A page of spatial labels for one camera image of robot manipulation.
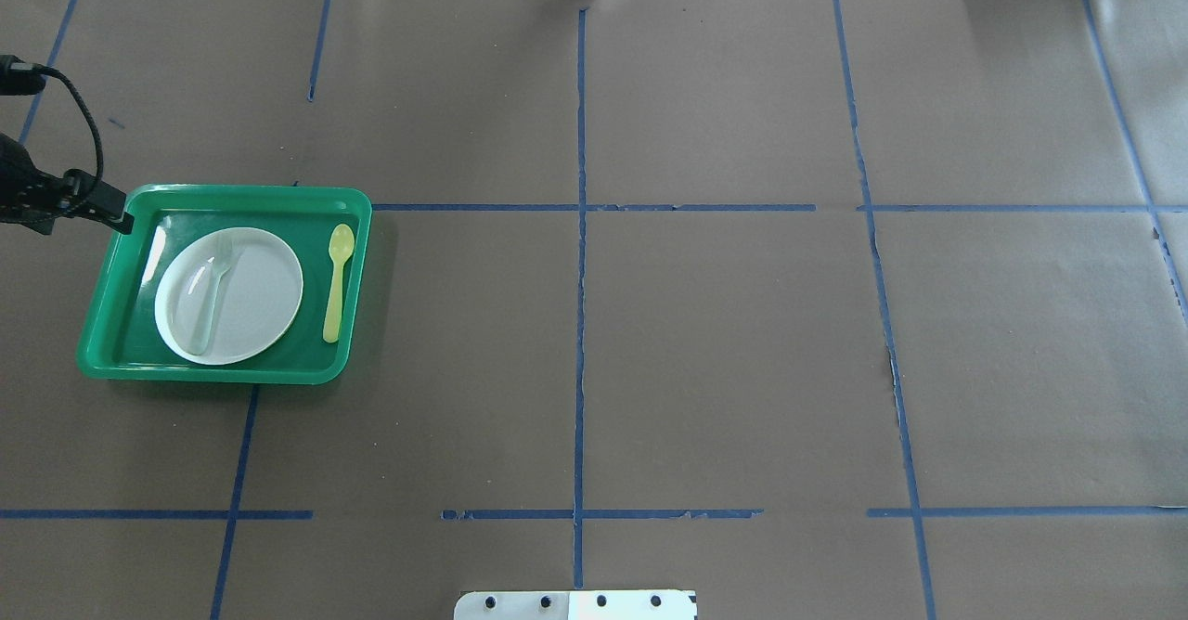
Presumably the pale green plastic fork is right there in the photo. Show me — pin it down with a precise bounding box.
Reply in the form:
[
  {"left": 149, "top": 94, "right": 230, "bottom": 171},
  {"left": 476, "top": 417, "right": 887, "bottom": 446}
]
[{"left": 189, "top": 230, "right": 234, "bottom": 356}]

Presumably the yellow plastic spoon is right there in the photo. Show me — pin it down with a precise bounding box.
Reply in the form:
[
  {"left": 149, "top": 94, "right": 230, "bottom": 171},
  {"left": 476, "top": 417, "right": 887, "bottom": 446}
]
[{"left": 322, "top": 224, "right": 355, "bottom": 342}]

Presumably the white round plate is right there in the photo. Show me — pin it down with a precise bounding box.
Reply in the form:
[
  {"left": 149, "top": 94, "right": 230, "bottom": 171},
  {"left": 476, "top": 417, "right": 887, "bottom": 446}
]
[{"left": 154, "top": 226, "right": 303, "bottom": 367}]

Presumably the green plastic tray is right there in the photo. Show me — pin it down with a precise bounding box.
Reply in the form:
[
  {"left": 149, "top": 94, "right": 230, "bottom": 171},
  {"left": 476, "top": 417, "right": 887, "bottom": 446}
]
[{"left": 77, "top": 184, "right": 372, "bottom": 386}]

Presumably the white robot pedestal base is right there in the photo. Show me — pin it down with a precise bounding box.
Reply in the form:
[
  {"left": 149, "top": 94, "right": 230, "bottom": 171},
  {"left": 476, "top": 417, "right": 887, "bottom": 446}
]
[{"left": 453, "top": 589, "right": 699, "bottom": 619}]

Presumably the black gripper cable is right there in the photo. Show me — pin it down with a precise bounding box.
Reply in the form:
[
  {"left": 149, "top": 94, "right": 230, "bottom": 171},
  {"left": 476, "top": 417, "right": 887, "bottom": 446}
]
[{"left": 0, "top": 56, "right": 105, "bottom": 216}]

